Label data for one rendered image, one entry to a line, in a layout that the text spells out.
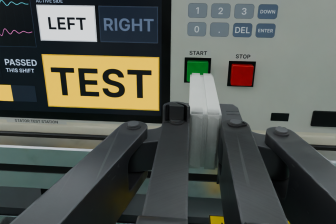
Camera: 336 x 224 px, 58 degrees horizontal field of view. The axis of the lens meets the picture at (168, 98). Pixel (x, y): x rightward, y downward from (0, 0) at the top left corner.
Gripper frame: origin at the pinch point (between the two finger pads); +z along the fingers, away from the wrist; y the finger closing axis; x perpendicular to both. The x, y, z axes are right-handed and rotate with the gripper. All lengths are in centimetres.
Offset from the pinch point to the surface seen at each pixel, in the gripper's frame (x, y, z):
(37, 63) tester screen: 0.2, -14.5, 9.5
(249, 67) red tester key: 0.6, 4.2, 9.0
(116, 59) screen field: 0.8, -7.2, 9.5
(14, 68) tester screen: -0.3, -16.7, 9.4
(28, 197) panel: -24.6, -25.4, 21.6
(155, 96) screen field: -2.5, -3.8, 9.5
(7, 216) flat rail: -14.1, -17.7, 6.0
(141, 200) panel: -23.9, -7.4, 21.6
